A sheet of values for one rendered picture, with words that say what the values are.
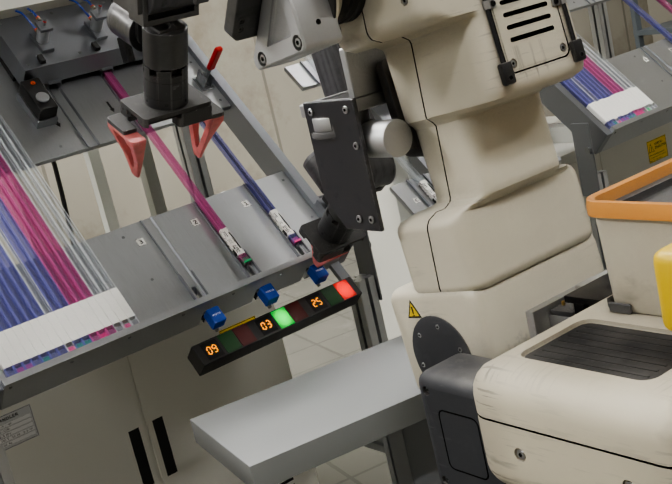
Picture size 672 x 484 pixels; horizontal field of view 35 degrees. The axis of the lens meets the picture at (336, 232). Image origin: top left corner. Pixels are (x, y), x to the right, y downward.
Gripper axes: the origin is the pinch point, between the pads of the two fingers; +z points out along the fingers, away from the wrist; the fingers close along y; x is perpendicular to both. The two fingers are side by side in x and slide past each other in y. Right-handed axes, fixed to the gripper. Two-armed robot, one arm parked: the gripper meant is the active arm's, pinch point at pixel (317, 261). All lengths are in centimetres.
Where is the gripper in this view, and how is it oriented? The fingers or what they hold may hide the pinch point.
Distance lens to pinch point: 186.4
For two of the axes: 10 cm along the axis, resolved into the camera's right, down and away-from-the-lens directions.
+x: 5.7, 7.4, -3.6
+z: -3.1, 6.0, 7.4
